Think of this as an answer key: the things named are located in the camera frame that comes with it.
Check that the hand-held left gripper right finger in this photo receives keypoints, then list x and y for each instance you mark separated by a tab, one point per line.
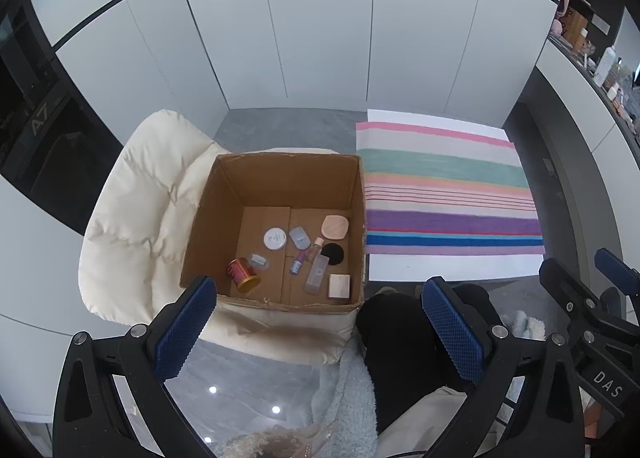
452	333

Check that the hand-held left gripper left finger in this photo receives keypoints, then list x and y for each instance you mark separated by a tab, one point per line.
185	333

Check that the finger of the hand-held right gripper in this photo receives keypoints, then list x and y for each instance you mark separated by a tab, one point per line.
617	268
565	283

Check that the red jar gold lid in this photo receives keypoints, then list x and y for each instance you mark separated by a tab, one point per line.
242	275

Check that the clear hair clip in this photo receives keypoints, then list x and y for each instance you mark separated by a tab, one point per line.
259	260

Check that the white cube box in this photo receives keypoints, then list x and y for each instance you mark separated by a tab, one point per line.
340	286

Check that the white round tin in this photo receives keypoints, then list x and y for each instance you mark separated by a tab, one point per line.
275	239

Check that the small blue bottle pink cap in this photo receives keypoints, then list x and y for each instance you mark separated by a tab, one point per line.
297	264

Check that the brown cardboard box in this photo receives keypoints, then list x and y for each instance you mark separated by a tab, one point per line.
225	198

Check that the black round puff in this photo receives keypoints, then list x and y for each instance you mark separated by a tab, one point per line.
333	254

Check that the translucent plastic case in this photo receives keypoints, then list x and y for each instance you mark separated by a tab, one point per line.
316	276

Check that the light blue oval case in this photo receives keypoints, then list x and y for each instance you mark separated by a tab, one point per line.
299	237

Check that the clear bottle peach cap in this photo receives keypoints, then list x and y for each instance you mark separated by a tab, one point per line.
314	250

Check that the beige compact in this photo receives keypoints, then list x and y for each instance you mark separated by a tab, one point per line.
334	226

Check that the white table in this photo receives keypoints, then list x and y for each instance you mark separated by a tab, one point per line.
450	268

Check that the beige cloth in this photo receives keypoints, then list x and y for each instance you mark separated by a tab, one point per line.
425	423

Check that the cream padded chair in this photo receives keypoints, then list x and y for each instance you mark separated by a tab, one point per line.
140	218

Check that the striped colourful cloth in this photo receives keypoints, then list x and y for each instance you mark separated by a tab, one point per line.
450	198

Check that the tall white bottle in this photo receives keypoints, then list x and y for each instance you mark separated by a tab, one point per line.
605	65

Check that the black glass cabinet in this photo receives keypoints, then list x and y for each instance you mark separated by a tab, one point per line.
45	137

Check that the brown box on shelf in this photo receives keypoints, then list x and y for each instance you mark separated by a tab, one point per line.
575	25

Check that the pink plush toy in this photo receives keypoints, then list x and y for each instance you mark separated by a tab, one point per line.
556	27

